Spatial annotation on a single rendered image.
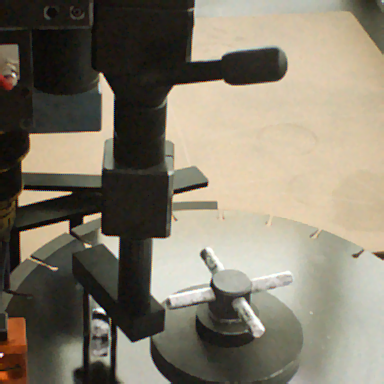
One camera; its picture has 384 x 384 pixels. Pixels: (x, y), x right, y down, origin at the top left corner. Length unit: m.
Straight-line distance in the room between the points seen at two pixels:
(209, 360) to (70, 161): 0.63
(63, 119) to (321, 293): 0.25
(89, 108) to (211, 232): 0.14
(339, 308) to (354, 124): 0.66
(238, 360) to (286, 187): 0.58
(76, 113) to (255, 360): 0.27
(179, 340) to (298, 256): 0.15
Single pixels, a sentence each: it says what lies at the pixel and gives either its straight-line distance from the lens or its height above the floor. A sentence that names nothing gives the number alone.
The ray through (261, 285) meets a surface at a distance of 0.80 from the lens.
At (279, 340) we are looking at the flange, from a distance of 0.82.
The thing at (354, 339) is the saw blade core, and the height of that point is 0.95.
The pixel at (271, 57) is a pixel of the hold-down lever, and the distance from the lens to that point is 0.61.
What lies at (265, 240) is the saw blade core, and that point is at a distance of 0.93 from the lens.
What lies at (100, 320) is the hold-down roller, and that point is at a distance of 0.81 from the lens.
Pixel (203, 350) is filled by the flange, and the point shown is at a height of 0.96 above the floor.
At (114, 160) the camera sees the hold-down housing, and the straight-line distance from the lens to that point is 0.68.
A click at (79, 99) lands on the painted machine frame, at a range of 0.93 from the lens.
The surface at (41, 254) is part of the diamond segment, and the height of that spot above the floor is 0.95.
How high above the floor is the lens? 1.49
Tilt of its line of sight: 37 degrees down
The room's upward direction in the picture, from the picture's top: 3 degrees clockwise
